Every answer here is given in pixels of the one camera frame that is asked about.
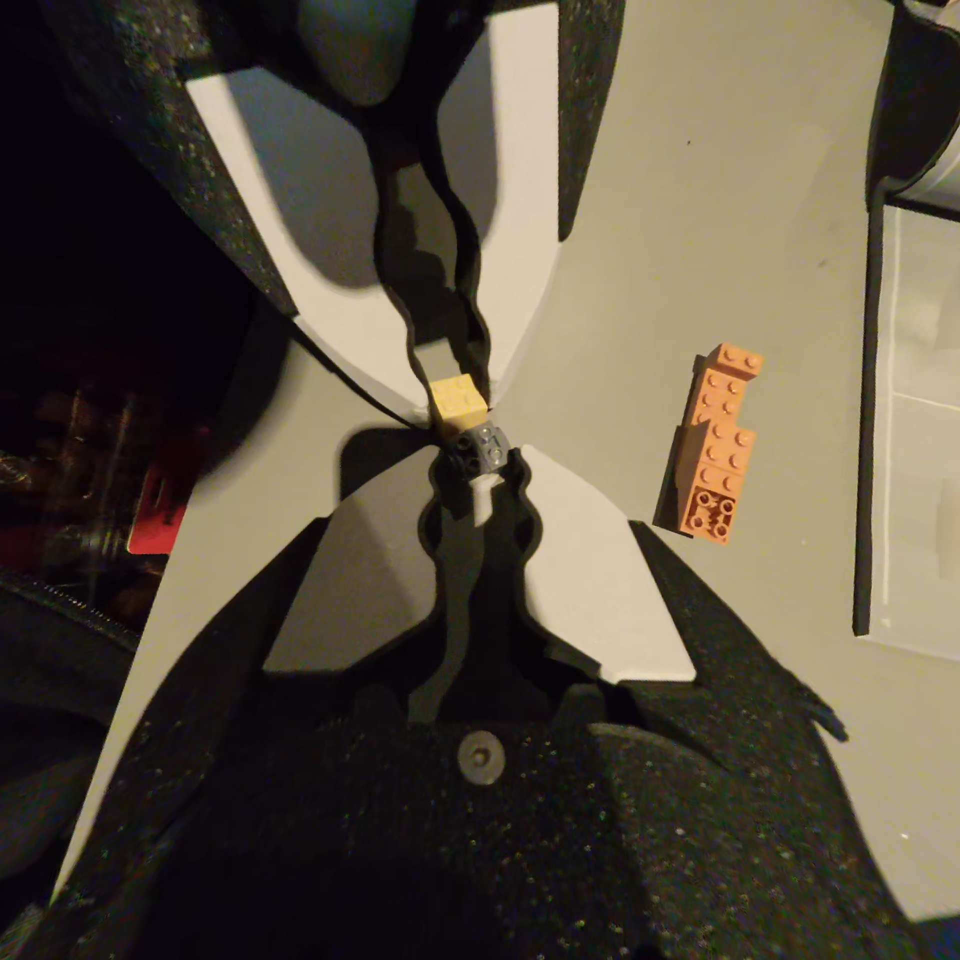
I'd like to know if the dark grey toy brick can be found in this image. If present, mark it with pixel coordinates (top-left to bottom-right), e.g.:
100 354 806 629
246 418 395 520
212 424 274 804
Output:
448 423 520 479

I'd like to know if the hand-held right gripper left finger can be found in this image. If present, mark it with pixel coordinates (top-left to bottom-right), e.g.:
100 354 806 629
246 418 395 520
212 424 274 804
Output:
262 448 451 674

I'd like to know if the grey desk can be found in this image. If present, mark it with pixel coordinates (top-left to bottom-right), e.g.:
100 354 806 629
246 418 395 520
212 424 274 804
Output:
51 0 960 925

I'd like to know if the red key tag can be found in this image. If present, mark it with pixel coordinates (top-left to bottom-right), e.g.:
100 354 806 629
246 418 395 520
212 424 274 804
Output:
126 429 213 558

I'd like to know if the orange brick assembly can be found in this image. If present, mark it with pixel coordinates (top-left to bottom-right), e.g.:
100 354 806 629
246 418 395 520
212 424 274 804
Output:
651 342 767 546

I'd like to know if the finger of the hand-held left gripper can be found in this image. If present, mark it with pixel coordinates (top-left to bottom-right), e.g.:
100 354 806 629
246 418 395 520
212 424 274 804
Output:
437 0 564 411
183 65 435 430

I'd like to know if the grey instruction booklet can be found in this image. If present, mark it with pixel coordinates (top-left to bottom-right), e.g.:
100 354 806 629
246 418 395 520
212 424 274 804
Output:
852 0 960 663

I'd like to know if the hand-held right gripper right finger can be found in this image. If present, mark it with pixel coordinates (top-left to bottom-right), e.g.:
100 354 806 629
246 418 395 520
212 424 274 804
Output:
511 443 699 686

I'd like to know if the tan toy brick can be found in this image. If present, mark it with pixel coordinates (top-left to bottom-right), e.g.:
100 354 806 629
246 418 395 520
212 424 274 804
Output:
427 372 489 438

